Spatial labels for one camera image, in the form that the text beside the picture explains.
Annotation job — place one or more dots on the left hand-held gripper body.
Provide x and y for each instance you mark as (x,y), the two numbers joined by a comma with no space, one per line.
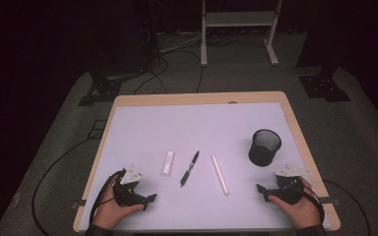
(124,195)

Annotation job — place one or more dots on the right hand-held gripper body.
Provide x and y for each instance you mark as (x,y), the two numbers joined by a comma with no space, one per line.
(287,193)

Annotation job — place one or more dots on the black mesh pen holder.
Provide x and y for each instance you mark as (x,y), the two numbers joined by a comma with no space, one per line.
(262,157)

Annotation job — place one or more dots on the short white rectangular stick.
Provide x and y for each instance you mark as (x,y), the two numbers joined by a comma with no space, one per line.
(168,163)

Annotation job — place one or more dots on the white pen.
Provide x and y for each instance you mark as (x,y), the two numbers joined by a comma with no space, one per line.
(220,175)

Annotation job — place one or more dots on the black pen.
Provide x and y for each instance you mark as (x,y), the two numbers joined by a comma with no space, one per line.
(190,167)

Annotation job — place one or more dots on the person's left hand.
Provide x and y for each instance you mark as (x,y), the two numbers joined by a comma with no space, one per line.
(108,213)

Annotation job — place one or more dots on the person's right hand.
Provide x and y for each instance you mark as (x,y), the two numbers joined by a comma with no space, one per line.
(303,213)

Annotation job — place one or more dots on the black tape strip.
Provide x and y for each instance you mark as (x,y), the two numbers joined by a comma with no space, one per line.
(329,200)
(78,204)

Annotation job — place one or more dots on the black stand base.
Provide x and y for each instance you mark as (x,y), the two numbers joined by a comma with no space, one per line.
(323,87)
(103,90)

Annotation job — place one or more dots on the white metal desk frame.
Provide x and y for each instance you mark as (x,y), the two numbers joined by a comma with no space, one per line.
(236,19)

